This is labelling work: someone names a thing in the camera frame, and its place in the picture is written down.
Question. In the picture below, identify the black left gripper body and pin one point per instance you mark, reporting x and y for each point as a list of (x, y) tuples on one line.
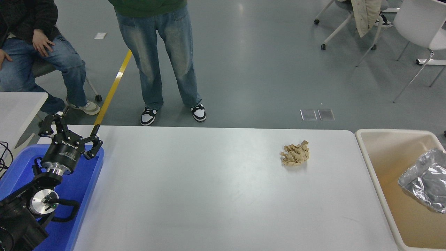
[(64, 155)]

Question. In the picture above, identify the tan paper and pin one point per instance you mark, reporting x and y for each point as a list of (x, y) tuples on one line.
[(295, 153)]

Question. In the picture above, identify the silver foil tray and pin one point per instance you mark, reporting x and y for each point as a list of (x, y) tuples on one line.
[(428, 181)]

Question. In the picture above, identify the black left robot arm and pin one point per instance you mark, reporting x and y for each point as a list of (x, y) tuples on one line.
[(17, 223)]

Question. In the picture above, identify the seated person's left hand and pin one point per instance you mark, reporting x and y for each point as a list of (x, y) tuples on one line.
[(41, 42)]

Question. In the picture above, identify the seated person's right hand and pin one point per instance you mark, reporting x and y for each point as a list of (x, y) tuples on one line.
[(3, 55)]

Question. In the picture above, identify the blue plastic tray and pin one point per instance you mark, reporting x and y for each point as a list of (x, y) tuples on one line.
[(80, 188)]

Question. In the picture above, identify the white side table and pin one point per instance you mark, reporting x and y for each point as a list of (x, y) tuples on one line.
[(17, 111)]

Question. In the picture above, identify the grey office chair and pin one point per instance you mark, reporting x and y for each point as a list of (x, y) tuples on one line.
[(42, 68)]

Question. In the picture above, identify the seated person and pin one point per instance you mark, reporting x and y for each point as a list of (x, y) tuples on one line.
[(52, 59)]

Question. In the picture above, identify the white paper scrap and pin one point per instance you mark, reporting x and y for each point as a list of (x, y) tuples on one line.
[(100, 35)]

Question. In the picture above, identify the standing person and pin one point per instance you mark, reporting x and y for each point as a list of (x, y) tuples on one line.
[(150, 42)]

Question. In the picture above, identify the clear floor plate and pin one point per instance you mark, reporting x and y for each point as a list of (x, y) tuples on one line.
[(308, 114), (326, 114)]

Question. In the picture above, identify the white rolling chair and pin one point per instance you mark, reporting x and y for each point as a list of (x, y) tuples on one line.
[(337, 29)]

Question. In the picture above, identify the large pale bin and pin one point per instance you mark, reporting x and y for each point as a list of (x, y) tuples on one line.
[(383, 153)]

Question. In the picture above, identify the beige coat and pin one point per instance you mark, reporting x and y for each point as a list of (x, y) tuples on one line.
[(364, 15)]

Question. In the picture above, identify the person with white shoes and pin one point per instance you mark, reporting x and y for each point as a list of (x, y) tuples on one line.
[(385, 21)]

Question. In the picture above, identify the white furniture base bar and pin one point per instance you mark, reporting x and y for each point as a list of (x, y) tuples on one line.
[(431, 62)]

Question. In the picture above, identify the white plastic chair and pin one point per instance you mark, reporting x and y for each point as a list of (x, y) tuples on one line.
[(422, 24)]

